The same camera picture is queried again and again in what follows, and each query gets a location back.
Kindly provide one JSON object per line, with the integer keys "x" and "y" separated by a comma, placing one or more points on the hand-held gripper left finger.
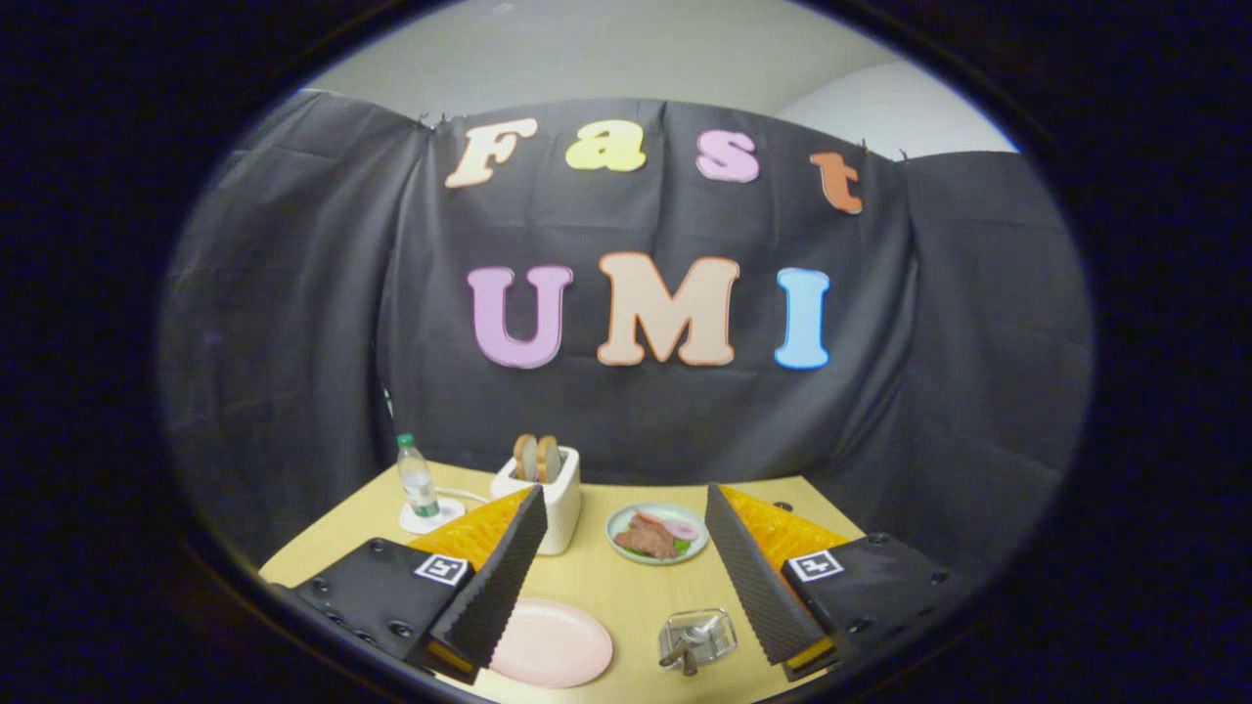
{"x": 499, "y": 577}

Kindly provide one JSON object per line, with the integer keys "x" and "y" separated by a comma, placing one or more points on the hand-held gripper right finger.
{"x": 753, "y": 577}

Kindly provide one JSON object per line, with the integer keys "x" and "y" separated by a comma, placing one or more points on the white square pad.
{"x": 451, "y": 510}

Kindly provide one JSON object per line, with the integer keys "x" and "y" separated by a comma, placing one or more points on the pink ham slice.
{"x": 681, "y": 529}

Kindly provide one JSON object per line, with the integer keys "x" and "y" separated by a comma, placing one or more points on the pink plate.
{"x": 558, "y": 645}

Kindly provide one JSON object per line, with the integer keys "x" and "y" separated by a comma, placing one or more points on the white toaster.
{"x": 565, "y": 508}

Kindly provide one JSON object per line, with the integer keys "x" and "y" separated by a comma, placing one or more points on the brown meat slices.
{"x": 648, "y": 540}

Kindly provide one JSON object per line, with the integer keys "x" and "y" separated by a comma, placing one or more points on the brown toast slice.
{"x": 550, "y": 460}
{"x": 525, "y": 458}

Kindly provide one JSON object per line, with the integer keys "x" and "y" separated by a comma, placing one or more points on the clear plastic water bottle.
{"x": 419, "y": 484}

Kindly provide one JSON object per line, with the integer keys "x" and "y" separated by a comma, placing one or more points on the pale green plate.
{"x": 624, "y": 523}

